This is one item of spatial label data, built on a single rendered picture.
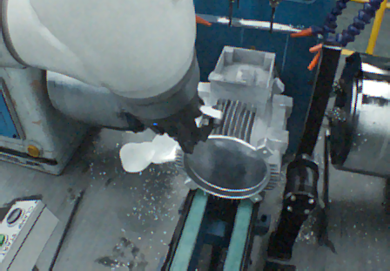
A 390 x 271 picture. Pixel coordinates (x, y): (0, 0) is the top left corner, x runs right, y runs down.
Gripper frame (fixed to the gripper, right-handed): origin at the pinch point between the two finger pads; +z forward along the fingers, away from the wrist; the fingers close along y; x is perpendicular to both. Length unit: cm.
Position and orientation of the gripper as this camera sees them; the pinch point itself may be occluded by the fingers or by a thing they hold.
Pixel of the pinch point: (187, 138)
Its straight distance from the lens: 56.9
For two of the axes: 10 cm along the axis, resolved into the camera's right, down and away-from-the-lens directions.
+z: 1.2, 3.2, 9.4
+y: -9.7, -1.7, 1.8
